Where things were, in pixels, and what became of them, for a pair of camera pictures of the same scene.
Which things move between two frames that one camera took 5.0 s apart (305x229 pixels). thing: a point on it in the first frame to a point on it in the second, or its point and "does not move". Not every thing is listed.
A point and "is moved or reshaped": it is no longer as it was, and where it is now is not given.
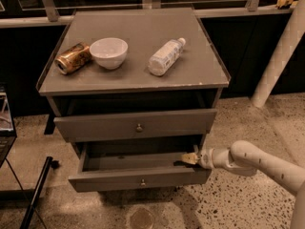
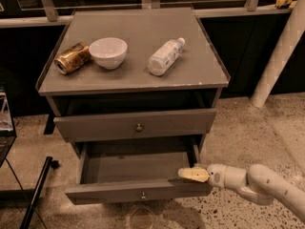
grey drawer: x=102 y=172 is moved or reshaped
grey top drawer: x=98 y=127 does not move
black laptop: x=8 y=133 does not move
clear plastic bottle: x=166 y=56 does not move
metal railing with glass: x=23 y=6 does not move
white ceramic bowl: x=109 y=52 does not move
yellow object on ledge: x=282 y=2 does not move
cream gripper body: x=206 y=158 to x=215 y=175
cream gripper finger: x=190 y=157 to x=195 y=174
